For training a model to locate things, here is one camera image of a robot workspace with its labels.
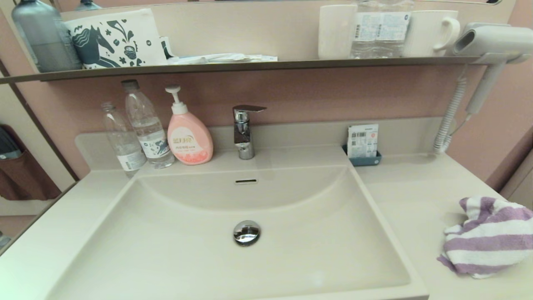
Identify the brown hanging pouch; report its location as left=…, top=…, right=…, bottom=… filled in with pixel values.
left=0, top=125, right=62, bottom=201

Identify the white mug with handle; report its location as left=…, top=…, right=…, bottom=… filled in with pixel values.
left=402, top=10, right=461, bottom=58

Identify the brown wall shelf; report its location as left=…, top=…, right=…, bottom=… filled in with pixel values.
left=0, top=56, right=486, bottom=85

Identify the small clear water bottle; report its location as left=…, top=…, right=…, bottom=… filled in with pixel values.
left=101, top=102, right=147, bottom=178

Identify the white printed packet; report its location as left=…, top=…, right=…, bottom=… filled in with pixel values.
left=348, top=124, right=379, bottom=159

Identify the white coiled dryer cord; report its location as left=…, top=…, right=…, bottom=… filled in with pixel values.
left=433, top=67, right=473, bottom=155

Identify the chrome drain stopper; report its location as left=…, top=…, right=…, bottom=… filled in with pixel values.
left=233, top=220, right=261, bottom=247

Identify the chrome sink faucet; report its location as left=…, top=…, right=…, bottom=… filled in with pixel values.
left=232, top=105, right=267, bottom=160

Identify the white ceramic sink basin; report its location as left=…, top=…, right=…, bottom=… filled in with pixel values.
left=45, top=165, right=429, bottom=300

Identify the grey translucent bottle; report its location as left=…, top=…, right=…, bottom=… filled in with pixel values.
left=12, top=0, right=82, bottom=73

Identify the flat white plastic packet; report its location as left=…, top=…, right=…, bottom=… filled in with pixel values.
left=167, top=53, right=278, bottom=65

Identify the wall mirror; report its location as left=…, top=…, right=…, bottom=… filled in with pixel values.
left=54, top=0, right=519, bottom=63

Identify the tall clear water bottle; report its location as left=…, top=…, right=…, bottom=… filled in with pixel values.
left=121, top=80, right=176, bottom=169

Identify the pink soap pump bottle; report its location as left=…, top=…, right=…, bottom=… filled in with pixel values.
left=165, top=85, right=214, bottom=166

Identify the purple white striped towel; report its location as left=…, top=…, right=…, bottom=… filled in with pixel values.
left=437, top=197, right=533, bottom=279

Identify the small blue plastic tray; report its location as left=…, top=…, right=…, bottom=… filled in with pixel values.
left=342, top=144, right=382, bottom=167

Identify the white hair dryer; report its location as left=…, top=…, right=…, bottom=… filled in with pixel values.
left=453, top=23, right=533, bottom=115

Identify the white handleless cup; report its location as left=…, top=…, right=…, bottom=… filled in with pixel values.
left=318, top=4, right=359, bottom=60

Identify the white horse print pouch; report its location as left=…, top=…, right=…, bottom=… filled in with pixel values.
left=65, top=8, right=168, bottom=70

